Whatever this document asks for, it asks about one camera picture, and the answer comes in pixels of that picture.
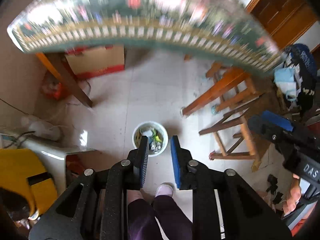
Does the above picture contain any white trash bucket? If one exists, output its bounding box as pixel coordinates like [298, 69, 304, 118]
[132, 121, 169, 157]

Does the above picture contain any green snack packet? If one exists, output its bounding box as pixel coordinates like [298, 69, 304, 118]
[152, 129, 163, 142]

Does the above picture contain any wooden stool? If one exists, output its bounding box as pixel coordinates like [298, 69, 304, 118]
[199, 93, 274, 172]

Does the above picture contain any blue clothes pile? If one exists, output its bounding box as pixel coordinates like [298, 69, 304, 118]
[284, 43, 319, 115]

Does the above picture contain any grey foil ball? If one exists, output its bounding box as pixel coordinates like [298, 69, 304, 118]
[149, 141, 162, 154]

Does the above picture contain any person right hand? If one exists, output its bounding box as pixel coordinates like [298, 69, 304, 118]
[283, 174, 301, 216]

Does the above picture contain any brown wooden door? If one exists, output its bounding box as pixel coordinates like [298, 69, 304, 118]
[246, 0, 319, 49]

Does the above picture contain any cardboard box red stripe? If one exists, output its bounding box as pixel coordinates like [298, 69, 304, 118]
[65, 45, 125, 80]

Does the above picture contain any light blue paper bag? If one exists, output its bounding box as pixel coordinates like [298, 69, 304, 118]
[274, 68, 297, 102]

